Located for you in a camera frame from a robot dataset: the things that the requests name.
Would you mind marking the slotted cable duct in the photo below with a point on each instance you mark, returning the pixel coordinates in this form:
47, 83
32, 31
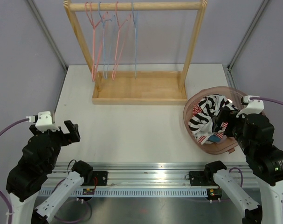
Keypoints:
147, 192

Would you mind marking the black white striped tank top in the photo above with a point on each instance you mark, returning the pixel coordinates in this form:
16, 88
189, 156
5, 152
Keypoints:
215, 103

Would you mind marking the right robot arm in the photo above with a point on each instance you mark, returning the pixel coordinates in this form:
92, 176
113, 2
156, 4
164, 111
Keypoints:
254, 135

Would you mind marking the pink translucent plastic basin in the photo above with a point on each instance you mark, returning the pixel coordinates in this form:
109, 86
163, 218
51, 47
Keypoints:
232, 94

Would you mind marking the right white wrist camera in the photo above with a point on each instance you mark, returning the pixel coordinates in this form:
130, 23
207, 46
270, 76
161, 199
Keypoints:
252, 105

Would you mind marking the wooden clothes rack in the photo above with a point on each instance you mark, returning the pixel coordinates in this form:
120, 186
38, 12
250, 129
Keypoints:
135, 87

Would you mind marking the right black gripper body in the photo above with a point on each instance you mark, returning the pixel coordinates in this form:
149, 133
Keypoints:
235, 124

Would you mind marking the blue tank top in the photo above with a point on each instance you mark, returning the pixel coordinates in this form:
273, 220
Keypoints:
214, 139

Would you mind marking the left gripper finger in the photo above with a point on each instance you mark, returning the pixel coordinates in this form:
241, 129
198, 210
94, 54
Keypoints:
74, 133
69, 125

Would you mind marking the red striped tank top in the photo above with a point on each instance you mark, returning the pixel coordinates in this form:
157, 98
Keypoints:
201, 125

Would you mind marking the aluminium mounting rail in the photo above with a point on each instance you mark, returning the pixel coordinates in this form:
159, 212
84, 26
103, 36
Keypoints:
150, 175

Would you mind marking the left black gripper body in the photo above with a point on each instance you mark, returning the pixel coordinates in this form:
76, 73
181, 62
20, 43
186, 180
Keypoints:
59, 138

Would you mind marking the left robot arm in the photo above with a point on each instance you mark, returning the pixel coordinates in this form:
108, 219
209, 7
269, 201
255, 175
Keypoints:
38, 160

